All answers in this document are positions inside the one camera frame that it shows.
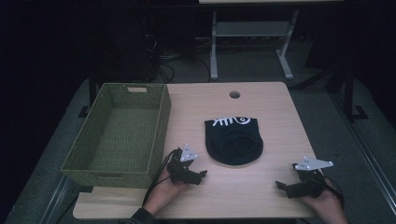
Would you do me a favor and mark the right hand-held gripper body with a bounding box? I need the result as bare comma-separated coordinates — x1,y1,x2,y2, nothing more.
285,156,334,200

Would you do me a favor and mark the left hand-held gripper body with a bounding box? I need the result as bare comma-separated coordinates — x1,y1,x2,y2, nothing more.
166,143,203,186

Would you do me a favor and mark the black beanie with white print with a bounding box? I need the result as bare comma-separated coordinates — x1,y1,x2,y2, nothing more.
204,116,264,166

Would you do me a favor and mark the green woven basket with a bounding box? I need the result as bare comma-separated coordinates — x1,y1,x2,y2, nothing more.
61,82,172,189

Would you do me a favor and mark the person's left hand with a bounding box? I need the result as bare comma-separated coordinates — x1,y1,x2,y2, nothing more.
142,169,190,217

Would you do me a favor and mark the black metal stand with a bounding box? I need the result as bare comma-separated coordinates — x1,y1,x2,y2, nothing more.
77,69,98,119
341,62,370,123

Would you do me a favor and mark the white metal stand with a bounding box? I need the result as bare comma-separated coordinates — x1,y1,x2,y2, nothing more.
209,8,301,81

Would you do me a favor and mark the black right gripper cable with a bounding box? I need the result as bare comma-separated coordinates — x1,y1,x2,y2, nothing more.
323,176,346,210

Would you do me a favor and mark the tangle of floor cables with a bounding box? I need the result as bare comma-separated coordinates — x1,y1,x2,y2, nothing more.
143,31,216,84

